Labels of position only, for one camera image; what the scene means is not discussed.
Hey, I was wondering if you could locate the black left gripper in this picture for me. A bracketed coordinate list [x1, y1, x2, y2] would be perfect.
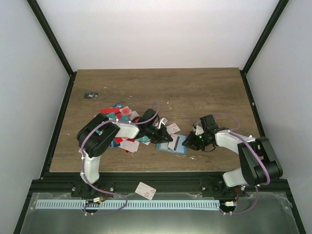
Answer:
[145, 125, 173, 144]

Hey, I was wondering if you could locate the blue card holder wallet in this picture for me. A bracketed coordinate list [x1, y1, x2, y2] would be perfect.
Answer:
[156, 134, 187, 154]

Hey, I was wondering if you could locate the white striped card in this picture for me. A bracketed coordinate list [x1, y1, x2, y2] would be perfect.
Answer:
[167, 134, 186, 152]

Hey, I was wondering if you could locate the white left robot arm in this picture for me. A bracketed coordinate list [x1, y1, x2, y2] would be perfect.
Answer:
[77, 109, 173, 197]

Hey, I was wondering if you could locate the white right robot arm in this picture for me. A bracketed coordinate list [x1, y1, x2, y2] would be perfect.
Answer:
[157, 115, 283, 196]

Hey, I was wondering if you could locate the white floral card near wallet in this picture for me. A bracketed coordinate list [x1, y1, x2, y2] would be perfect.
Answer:
[166, 123, 180, 135]

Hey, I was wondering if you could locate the black VIP card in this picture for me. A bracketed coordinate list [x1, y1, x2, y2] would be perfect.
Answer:
[84, 92, 98, 99]

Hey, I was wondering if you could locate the light blue slotted strip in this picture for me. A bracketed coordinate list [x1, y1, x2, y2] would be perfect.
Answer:
[35, 199, 220, 211]

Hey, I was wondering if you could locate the metal front plate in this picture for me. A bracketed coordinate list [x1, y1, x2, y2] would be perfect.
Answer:
[20, 193, 299, 234]

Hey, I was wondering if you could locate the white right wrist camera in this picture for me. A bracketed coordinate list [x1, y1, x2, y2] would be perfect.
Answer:
[193, 123, 204, 136]

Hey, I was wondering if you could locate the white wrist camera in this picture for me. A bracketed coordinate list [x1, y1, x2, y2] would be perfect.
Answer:
[193, 123, 204, 136]
[156, 117, 168, 129]

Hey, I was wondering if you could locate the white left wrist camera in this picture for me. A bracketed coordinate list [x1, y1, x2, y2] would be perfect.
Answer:
[156, 117, 168, 129]

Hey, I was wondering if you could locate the white floral card on rail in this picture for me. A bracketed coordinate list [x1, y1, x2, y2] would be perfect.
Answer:
[135, 182, 156, 200]

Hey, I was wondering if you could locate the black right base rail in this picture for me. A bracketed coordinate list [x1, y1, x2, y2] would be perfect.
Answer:
[240, 70, 271, 154]

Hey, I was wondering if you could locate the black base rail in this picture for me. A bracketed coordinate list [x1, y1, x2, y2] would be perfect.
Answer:
[40, 72, 77, 180]
[240, 70, 271, 154]

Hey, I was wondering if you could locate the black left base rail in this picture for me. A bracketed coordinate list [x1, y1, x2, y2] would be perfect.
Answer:
[40, 72, 77, 180]

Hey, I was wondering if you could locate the black front mounting rail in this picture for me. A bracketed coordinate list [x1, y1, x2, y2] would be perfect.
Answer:
[31, 171, 288, 198]

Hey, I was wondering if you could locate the black right frame post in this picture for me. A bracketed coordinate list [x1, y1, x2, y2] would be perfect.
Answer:
[241, 0, 289, 75]

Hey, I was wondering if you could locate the black frame post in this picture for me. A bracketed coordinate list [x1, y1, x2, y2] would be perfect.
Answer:
[241, 0, 289, 75]
[27, 0, 75, 77]

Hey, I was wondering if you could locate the black left frame post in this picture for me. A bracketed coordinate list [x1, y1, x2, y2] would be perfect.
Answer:
[27, 0, 75, 77]

